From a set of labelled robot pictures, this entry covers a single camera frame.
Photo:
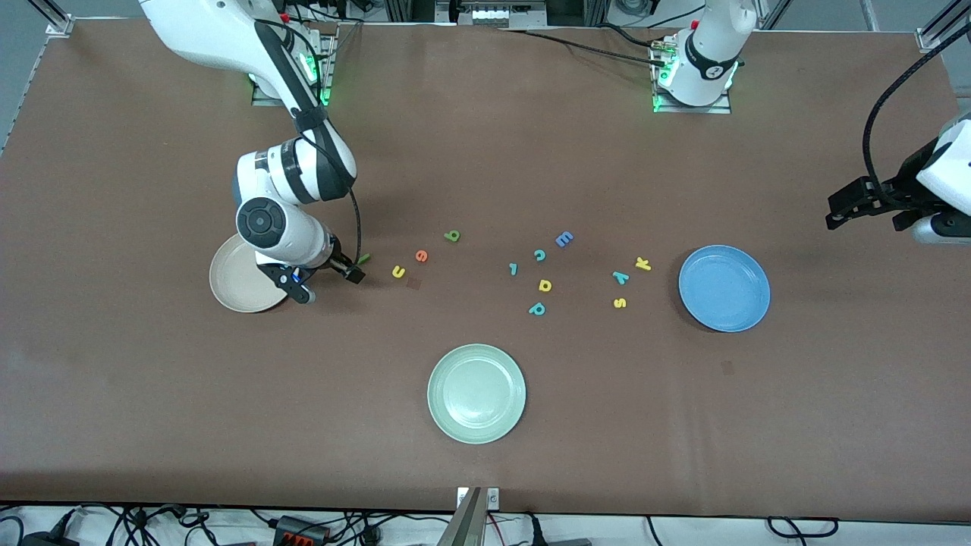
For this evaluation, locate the teal letter p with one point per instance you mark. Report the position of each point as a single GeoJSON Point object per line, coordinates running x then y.
{"type": "Point", "coordinates": [532, 311]}

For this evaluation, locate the aluminium frame with silver device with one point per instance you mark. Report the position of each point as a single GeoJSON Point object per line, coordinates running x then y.
{"type": "Point", "coordinates": [493, 11]}

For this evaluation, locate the grey aluminium bar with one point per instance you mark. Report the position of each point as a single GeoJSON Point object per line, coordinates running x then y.
{"type": "Point", "coordinates": [464, 527]}

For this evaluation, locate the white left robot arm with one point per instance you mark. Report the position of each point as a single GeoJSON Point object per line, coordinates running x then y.
{"type": "Point", "coordinates": [709, 53]}

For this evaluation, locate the pale green plate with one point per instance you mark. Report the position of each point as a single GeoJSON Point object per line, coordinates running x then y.
{"type": "Point", "coordinates": [476, 393]}

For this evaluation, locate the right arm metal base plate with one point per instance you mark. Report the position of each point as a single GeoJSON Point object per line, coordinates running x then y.
{"type": "Point", "coordinates": [331, 76]}

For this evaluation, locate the beige brown plate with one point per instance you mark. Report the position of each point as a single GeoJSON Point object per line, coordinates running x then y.
{"type": "Point", "coordinates": [243, 292]}

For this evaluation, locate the blue letter E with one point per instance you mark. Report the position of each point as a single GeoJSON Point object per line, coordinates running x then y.
{"type": "Point", "coordinates": [562, 240]}

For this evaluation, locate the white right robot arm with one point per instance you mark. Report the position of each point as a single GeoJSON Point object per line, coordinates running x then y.
{"type": "Point", "coordinates": [197, 30]}

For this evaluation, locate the white metal bracket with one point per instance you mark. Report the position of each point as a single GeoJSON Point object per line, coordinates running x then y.
{"type": "Point", "coordinates": [493, 498]}

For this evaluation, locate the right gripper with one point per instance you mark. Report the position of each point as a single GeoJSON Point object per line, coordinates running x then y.
{"type": "Point", "coordinates": [342, 265]}

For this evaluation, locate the teal letter y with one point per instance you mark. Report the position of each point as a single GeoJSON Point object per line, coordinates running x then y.
{"type": "Point", "coordinates": [620, 277]}

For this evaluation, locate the silver corner bracket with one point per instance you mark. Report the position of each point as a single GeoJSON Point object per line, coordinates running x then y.
{"type": "Point", "coordinates": [59, 27]}
{"type": "Point", "coordinates": [929, 39]}

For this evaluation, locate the brown table cover sheet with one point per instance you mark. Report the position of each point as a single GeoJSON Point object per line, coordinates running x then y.
{"type": "Point", "coordinates": [485, 152]}

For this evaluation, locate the aluminium extrusion rail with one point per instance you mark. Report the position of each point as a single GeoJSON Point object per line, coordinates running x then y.
{"type": "Point", "coordinates": [49, 11]}
{"type": "Point", "coordinates": [947, 23]}

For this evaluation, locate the black box with orange connectors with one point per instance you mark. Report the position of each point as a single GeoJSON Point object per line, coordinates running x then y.
{"type": "Point", "coordinates": [302, 529]}

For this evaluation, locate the blue plate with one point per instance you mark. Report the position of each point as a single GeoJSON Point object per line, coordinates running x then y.
{"type": "Point", "coordinates": [724, 288]}

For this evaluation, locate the green letter b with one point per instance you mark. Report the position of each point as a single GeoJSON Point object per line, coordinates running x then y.
{"type": "Point", "coordinates": [452, 236]}

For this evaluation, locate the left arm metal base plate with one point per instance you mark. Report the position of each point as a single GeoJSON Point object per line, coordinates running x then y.
{"type": "Point", "coordinates": [694, 109]}

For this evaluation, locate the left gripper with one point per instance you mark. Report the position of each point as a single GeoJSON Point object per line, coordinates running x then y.
{"type": "Point", "coordinates": [901, 186]}

